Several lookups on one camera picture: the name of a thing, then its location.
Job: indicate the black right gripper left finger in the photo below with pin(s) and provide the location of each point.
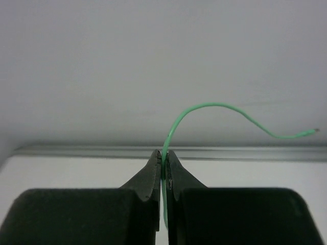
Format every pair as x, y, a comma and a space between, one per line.
129, 214

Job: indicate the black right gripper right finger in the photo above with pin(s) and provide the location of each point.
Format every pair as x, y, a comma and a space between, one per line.
197, 214

